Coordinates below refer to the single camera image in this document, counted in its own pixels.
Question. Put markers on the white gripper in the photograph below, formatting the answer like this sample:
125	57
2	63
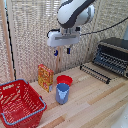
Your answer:
63	38

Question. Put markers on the red bowl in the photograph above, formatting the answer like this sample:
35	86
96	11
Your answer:
64	80

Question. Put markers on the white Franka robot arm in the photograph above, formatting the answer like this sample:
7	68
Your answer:
74	13

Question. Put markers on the red shopping basket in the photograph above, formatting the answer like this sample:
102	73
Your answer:
20	101

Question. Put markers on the yellow red food box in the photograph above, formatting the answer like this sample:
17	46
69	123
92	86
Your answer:
45	77

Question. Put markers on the blue plastic cup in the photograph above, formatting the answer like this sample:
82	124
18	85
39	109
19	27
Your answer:
62	93

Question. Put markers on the black toaster oven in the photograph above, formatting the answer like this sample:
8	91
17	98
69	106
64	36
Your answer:
112	55

